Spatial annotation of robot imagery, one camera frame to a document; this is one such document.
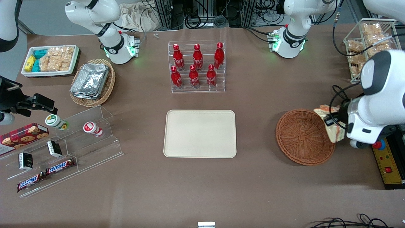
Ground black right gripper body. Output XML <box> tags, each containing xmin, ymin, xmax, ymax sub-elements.
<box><xmin>0</xmin><ymin>76</ymin><xmax>31</xmax><ymax>114</ymax></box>

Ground triangle sandwich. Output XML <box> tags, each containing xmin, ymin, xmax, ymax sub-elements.
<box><xmin>313</xmin><ymin>104</ymin><xmax>347</xmax><ymax>143</ymax></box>

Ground brown wicker basket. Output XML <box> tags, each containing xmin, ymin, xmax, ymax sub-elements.
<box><xmin>276</xmin><ymin>109</ymin><xmax>336</xmax><ymax>166</ymax></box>

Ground white rectangular snack tray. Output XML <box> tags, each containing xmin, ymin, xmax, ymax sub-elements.
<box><xmin>21</xmin><ymin>45</ymin><xmax>79</xmax><ymax>77</ymax></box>

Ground light wicker oval basket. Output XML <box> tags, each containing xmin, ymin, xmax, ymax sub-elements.
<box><xmin>70</xmin><ymin>59</ymin><xmax>115</xmax><ymax>107</ymax></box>

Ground cream plastic tray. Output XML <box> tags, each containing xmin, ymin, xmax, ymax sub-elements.
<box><xmin>163</xmin><ymin>110</ymin><xmax>237</xmax><ymax>158</ymax></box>

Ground green label yogurt bottle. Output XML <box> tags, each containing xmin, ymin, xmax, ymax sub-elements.
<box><xmin>45</xmin><ymin>114</ymin><xmax>69</xmax><ymax>130</ymax></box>

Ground red plaid cookie box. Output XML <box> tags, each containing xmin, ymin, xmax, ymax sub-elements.
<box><xmin>0</xmin><ymin>123</ymin><xmax>49</xmax><ymax>156</ymax></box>

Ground yellow snack packet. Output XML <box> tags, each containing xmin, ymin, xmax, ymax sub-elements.
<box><xmin>25</xmin><ymin>55</ymin><xmax>36</xmax><ymax>72</ymax></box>

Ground clear bag of rice crackers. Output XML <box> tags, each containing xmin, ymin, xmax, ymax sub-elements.
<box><xmin>39</xmin><ymin>47</ymin><xmax>75</xmax><ymax>72</ymax></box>

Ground small black white carton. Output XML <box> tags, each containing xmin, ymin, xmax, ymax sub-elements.
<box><xmin>47</xmin><ymin>140</ymin><xmax>63</xmax><ymax>158</ymax></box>
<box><xmin>18</xmin><ymin>152</ymin><xmax>34</xmax><ymax>170</ymax></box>

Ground stacked aluminium foil trays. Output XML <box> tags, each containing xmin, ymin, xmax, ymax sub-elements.
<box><xmin>70</xmin><ymin>63</ymin><xmax>109</xmax><ymax>100</ymax></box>

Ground bagged fried cracker pack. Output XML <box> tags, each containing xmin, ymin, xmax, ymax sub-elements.
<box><xmin>367</xmin><ymin>44</ymin><xmax>390</xmax><ymax>55</ymax></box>
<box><xmin>346</xmin><ymin>40</ymin><xmax>365</xmax><ymax>53</ymax></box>
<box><xmin>362</xmin><ymin>23</ymin><xmax>389</xmax><ymax>45</ymax></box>
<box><xmin>348</xmin><ymin>53</ymin><xmax>367</xmax><ymax>66</ymax></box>

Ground yellow emergency stop box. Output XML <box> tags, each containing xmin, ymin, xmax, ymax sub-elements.
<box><xmin>370</xmin><ymin>139</ymin><xmax>405</xmax><ymax>190</ymax></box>

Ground red label yogurt bottle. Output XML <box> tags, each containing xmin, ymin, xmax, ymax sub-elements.
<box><xmin>83</xmin><ymin>122</ymin><xmax>104</xmax><ymax>137</ymax></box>

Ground snickers chocolate bar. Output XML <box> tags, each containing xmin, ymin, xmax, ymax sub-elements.
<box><xmin>45</xmin><ymin>158</ymin><xmax>76</xmax><ymax>175</ymax></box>
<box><xmin>17</xmin><ymin>173</ymin><xmax>46</xmax><ymax>193</ymax></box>

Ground clear acrylic stepped display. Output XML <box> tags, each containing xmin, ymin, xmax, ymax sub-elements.
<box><xmin>0</xmin><ymin>105</ymin><xmax>124</xmax><ymax>198</ymax></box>

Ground clear acrylic bottle rack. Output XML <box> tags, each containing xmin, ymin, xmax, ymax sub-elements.
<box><xmin>168</xmin><ymin>40</ymin><xmax>226</xmax><ymax>93</ymax></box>

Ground beige cloth bag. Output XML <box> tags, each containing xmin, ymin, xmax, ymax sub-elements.
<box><xmin>119</xmin><ymin>3</ymin><xmax>159</xmax><ymax>32</ymax></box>

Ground red cola bottle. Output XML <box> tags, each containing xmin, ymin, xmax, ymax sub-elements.
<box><xmin>173</xmin><ymin>44</ymin><xmax>185</xmax><ymax>71</ymax></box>
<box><xmin>207</xmin><ymin>64</ymin><xmax>217</xmax><ymax>88</ymax></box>
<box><xmin>214</xmin><ymin>42</ymin><xmax>225</xmax><ymax>70</ymax></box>
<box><xmin>171</xmin><ymin>66</ymin><xmax>183</xmax><ymax>89</ymax></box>
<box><xmin>189</xmin><ymin>65</ymin><xmax>200</xmax><ymax>88</ymax></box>
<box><xmin>193</xmin><ymin>44</ymin><xmax>204</xmax><ymax>71</ymax></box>

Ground white wire rack basket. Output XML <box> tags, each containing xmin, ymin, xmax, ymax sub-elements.
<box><xmin>343</xmin><ymin>18</ymin><xmax>398</xmax><ymax>84</ymax></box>

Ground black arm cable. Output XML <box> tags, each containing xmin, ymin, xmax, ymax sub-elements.
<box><xmin>332</xmin><ymin>3</ymin><xmax>401</xmax><ymax>57</ymax></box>

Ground black floor cables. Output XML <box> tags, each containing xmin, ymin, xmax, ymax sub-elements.
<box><xmin>308</xmin><ymin>214</ymin><xmax>390</xmax><ymax>228</ymax></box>

